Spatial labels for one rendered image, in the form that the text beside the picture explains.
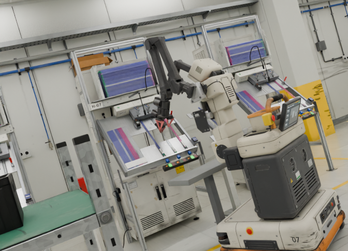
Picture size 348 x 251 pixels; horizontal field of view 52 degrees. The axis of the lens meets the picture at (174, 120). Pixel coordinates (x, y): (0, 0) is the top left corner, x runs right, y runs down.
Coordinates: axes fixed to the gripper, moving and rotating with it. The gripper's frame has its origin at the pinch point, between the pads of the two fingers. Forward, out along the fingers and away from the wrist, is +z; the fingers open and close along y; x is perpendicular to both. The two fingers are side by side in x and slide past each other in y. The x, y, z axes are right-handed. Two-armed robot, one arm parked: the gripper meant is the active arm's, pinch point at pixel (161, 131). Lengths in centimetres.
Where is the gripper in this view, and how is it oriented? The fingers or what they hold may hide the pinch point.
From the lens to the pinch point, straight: 330.4
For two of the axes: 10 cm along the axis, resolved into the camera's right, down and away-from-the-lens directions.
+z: -0.1, 8.0, 6.0
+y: -8.7, 2.9, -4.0
